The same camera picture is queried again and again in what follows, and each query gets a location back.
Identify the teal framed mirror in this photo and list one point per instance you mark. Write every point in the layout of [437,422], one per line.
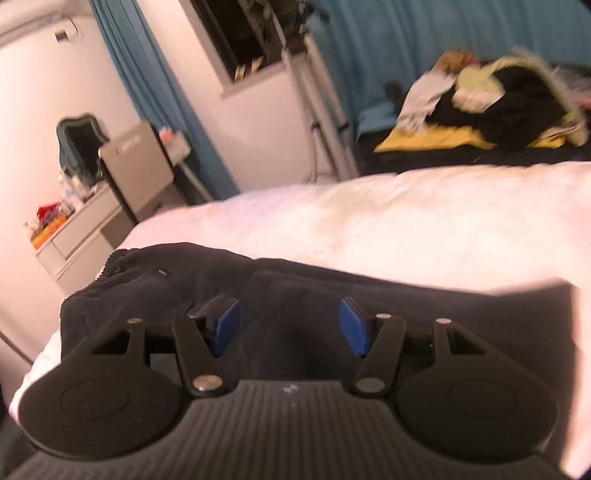
[81,147]

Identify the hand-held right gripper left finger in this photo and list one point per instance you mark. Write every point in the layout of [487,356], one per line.
[227,325]

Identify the metal tripod stand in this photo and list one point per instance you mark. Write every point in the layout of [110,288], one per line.
[318,106]

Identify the yellow cloth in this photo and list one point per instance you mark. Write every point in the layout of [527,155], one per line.
[434,138]

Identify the pile of clothes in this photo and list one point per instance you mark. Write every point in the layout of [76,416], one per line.
[498,92]

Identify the dark grey garment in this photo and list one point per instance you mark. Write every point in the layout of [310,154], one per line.
[286,295]

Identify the blue curtain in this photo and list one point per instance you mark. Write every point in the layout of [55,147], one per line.
[392,41]
[152,92]

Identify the white bed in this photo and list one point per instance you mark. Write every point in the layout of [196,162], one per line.
[369,221]

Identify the colourful clutter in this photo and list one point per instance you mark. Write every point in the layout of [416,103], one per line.
[51,224]

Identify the dark window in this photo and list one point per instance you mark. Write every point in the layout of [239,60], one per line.
[240,32]

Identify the white air conditioner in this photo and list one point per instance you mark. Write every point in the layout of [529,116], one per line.
[37,30]

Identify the grey dresser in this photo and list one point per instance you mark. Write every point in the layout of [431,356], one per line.
[78,244]

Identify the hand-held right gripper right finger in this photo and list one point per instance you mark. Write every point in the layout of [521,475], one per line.
[352,325]

